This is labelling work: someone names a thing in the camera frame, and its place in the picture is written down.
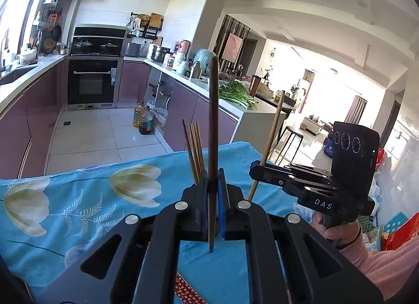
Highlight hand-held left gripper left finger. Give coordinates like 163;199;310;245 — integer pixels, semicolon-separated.
37;168;210;304

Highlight stainless steel stockpot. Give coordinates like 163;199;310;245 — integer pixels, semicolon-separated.
151;45;171;63

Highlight white plastic bag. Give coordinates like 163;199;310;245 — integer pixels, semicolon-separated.
374;150;407;226

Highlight white plastic bottle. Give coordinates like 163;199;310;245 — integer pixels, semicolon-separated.
164;53;184;70

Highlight bunch of green vegetables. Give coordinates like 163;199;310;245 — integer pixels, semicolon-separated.
218;80;258;111

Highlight pink base cabinet run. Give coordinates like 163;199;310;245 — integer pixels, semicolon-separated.
0;56;68;180
118;58;286;153

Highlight person's right forearm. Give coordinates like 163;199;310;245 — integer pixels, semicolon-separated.
339;225;419;301

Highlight dark soy sauce bottle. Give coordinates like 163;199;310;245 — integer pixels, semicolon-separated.
139;105;154;135

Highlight steel sink faucet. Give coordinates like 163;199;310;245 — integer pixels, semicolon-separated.
1;29;10;63

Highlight blue shopping bag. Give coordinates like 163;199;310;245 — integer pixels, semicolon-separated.
322;138;336;161

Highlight kitchen window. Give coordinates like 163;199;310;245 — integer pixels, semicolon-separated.
0;0;50;63

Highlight steel kitchen sink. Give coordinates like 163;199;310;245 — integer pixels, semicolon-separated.
0;65;37;86

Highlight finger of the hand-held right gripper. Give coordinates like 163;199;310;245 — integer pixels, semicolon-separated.
249;160;332;182
250;173;332;199

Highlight mint green kitchen appliance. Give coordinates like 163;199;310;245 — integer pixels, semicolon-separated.
193;49;217;75

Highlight black pot with glass lid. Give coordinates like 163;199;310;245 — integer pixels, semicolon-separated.
99;41;120;54
72;39;93;53

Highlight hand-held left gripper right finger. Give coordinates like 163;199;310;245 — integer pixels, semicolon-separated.
217;168;383;304

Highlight black round stool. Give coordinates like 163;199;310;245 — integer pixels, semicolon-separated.
274;125;306;166

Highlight brown travel tumbler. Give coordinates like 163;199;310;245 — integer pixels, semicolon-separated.
249;75;262;98

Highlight person's right hand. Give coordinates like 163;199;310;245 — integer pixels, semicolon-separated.
309;210;362;250

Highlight red patterned box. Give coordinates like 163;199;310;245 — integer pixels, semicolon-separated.
382;212;419;250

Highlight yellow cooking oil bottle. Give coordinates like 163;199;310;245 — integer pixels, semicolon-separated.
133;102;145;128

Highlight black range hood stove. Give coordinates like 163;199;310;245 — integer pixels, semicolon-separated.
70;26;127;56

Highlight bunch of wooden chopsticks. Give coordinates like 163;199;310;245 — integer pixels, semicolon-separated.
182;119;206;186

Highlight black built-in oven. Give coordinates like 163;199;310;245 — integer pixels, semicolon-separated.
67;58;119;106

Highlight white low table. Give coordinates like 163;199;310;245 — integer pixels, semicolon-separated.
301;116;331;136

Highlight black wall rack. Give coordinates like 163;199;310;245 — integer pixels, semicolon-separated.
126;12;163;40

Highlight blue floral tablecloth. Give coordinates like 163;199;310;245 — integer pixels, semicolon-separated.
0;141;328;304

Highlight white casserole pot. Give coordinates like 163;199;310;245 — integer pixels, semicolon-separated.
20;49;37;65

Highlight dark dining table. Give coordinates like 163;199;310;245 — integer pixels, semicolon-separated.
255;94;297;115

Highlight pink framed painting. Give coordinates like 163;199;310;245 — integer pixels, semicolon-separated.
223;33;244;62

